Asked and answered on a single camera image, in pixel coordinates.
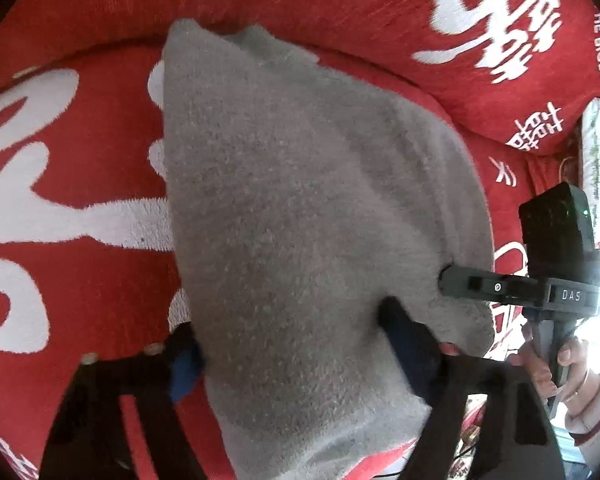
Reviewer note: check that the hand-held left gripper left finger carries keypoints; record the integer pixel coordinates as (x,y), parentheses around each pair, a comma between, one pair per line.
(185,375)

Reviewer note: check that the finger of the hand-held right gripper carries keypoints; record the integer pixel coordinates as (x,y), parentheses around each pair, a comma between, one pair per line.
(480,285)

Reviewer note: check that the grey fuzzy garment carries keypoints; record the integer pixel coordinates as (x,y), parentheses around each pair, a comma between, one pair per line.
(305,210)

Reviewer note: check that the person's right hand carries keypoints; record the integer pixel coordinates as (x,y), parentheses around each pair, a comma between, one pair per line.
(537,365)

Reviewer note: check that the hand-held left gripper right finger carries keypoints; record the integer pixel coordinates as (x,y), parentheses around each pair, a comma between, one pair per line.
(412,355)

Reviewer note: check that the red white-printed cushion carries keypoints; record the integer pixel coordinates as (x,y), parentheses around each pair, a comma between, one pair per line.
(380,20)

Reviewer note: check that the red white-printed blanket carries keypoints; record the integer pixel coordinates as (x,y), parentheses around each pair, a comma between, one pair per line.
(80,185)

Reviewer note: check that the person's right forearm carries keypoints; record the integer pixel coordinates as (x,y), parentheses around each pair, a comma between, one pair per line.
(597,405)

